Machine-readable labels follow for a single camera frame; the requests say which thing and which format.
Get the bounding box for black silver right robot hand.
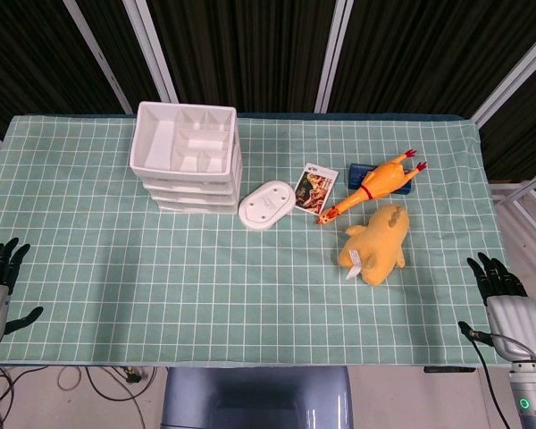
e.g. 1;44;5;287
457;252;536;363

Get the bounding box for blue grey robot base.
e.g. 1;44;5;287
161;366;355;429

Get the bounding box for white plastic drawer cabinet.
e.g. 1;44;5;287
129;101;243;216

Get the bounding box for yellow plush pig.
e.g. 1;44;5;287
337;204;411;287

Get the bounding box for orange rubber chicken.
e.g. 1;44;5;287
316;148;429;226

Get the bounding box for green checked tablecloth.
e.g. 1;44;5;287
0;114;513;368

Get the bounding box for dark blue box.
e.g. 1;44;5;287
347;163;415;197

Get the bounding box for picture card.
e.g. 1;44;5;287
293;162;339;215

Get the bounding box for white oval plastic base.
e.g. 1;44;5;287
238;179;295;232

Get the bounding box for black right hand cable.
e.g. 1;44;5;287
467;329;517;429

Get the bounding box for white frame rail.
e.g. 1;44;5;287
489;164;536;206

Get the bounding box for black floor cable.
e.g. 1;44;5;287
0;366;163;429

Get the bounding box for white frame post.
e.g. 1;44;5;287
122;0;180;104
471;33;536;125
314;0;355;114
63;0;134;114

